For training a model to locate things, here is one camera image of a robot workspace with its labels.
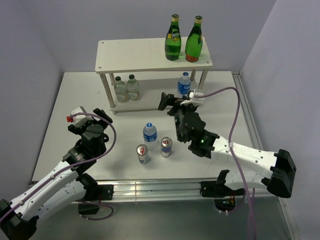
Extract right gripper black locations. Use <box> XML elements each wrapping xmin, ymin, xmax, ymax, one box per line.
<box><xmin>159</xmin><ymin>91</ymin><xmax>198</xmax><ymax>141</ymax></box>

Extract water bottle blue cap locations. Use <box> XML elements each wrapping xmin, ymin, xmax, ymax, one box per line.
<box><xmin>142</xmin><ymin>122</ymin><xmax>158</xmax><ymax>150</ymax></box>
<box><xmin>177</xmin><ymin>72</ymin><xmax>191</xmax><ymax>98</ymax></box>

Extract water bottle blue cap front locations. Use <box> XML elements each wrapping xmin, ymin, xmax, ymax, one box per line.
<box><xmin>142</xmin><ymin>122</ymin><xmax>158</xmax><ymax>150</ymax></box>

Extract silver energy drink can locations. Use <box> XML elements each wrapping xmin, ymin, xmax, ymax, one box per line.
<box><xmin>136</xmin><ymin>144</ymin><xmax>150</xmax><ymax>165</ymax></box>
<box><xmin>160</xmin><ymin>136</ymin><xmax>173</xmax><ymax>158</ymax></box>

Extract green glass bottle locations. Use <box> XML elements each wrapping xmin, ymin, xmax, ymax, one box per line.
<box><xmin>164</xmin><ymin>14</ymin><xmax>182</xmax><ymax>61</ymax></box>
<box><xmin>184</xmin><ymin>15</ymin><xmax>203</xmax><ymax>63</ymax></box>

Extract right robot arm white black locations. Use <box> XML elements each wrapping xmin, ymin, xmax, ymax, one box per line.
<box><xmin>158</xmin><ymin>90</ymin><xmax>297</xmax><ymax>198</ymax></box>

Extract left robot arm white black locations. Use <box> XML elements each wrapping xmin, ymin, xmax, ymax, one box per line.
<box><xmin>0</xmin><ymin>106</ymin><xmax>113</xmax><ymax>240</ymax></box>

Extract white two-tier wooden shelf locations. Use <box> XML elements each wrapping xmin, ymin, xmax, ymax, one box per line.
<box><xmin>95</xmin><ymin>38</ymin><xmax>213</xmax><ymax>114</ymax></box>

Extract clear soda water bottle left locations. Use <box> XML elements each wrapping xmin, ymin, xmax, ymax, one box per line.
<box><xmin>114</xmin><ymin>76</ymin><xmax>129</xmax><ymax>103</ymax></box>

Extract clear soda water bottle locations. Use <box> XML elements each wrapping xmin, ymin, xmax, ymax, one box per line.
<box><xmin>127</xmin><ymin>74</ymin><xmax>140</xmax><ymax>101</ymax></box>
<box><xmin>114</xmin><ymin>76</ymin><xmax>129</xmax><ymax>103</ymax></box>

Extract clear soda water bottle right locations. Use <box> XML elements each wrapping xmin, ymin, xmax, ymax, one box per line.
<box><xmin>127</xmin><ymin>74</ymin><xmax>140</xmax><ymax>101</ymax></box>

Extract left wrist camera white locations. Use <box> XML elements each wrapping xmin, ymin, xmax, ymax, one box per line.
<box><xmin>66</xmin><ymin>106</ymin><xmax>91</xmax><ymax>128</ymax></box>

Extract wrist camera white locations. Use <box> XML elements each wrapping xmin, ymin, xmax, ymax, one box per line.
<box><xmin>180</xmin><ymin>89</ymin><xmax>205</xmax><ymax>106</ymax></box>
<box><xmin>66</xmin><ymin>106</ymin><xmax>91</xmax><ymax>128</ymax></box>

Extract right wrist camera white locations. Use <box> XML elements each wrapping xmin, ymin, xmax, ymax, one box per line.
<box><xmin>180</xmin><ymin>89</ymin><xmax>205</xmax><ymax>106</ymax></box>

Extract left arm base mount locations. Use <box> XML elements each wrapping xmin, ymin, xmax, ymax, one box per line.
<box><xmin>78</xmin><ymin>184</ymin><xmax>114</xmax><ymax>216</ymax></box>

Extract aluminium frame rail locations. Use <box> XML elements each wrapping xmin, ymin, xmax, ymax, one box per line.
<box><xmin>27</xmin><ymin>70</ymin><xmax>301</xmax><ymax>240</ymax></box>

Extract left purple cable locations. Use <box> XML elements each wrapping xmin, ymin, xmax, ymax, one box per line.
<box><xmin>0</xmin><ymin>112</ymin><xmax>118</xmax><ymax>226</ymax></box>

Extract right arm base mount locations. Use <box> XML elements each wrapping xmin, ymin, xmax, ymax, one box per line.
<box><xmin>199</xmin><ymin>181</ymin><xmax>246</xmax><ymax>215</ymax></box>

